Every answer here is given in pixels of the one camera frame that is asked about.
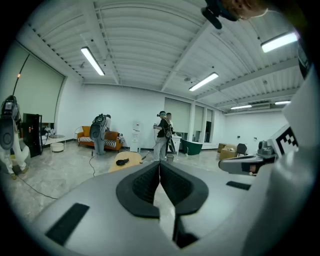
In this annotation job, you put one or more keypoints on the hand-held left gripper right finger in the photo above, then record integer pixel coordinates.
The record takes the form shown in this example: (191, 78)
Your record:
(190, 190)

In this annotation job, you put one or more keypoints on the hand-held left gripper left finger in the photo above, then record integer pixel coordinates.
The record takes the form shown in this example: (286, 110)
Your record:
(100, 200)

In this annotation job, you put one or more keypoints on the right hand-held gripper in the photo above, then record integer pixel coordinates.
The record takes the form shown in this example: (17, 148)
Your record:
(285, 142)

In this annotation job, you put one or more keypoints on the black umbrella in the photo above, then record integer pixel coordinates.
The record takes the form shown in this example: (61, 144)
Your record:
(122, 162)

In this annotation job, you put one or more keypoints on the cardboard box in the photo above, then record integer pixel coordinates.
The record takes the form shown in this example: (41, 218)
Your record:
(228, 153)
(222, 147)

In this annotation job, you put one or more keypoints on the black chair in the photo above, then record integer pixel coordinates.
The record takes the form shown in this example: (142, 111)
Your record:
(241, 149)

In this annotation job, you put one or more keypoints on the dark green bathtub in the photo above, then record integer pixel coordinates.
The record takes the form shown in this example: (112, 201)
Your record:
(192, 147)

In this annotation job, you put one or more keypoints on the white cabinet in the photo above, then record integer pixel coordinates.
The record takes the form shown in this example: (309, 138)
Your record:
(178, 143)

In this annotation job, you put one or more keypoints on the grey backpack rig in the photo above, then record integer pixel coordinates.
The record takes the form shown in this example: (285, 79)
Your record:
(96, 130)
(7, 135)
(171, 143)

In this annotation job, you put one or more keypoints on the wooden table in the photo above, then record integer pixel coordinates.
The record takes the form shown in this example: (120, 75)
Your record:
(132, 158)

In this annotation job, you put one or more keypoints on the white roller blind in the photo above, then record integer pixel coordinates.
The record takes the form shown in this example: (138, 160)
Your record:
(209, 115)
(199, 117)
(177, 115)

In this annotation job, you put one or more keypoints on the long ceiling light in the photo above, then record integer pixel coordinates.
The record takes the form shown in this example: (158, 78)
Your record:
(278, 42)
(240, 107)
(282, 102)
(203, 81)
(92, 61)

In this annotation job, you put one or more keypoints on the striped sofa blanket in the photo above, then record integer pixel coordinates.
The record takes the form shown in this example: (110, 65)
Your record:
(83, 140)

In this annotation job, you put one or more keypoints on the orange sofa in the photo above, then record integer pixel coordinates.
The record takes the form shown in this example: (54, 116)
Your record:
(112, 135)

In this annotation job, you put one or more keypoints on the striped cushion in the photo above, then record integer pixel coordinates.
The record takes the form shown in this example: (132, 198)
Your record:
(120, 137)

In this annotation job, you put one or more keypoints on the white round pouf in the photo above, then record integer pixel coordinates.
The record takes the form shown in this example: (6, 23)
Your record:
(57, 147)

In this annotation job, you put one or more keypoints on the small orange cushion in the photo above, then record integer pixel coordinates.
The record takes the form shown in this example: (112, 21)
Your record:
(86, 130)

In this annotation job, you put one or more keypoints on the white water dispenser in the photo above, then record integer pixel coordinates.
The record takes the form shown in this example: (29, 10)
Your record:
(135, 135)

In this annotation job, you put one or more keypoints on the round white side table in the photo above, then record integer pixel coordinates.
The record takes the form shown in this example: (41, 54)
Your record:
(57, 137)

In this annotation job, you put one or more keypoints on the person's white shirt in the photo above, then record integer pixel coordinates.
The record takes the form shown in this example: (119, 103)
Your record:
(307, 105)

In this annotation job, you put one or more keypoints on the black glass-door cabinet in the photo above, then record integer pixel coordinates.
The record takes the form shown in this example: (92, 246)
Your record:
(31, 135)

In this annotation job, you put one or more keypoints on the person's head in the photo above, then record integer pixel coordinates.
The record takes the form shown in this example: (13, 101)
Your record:
(250, 7)

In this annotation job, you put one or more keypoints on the black head-worn camera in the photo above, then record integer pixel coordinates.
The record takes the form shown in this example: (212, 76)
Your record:
(212, 15)

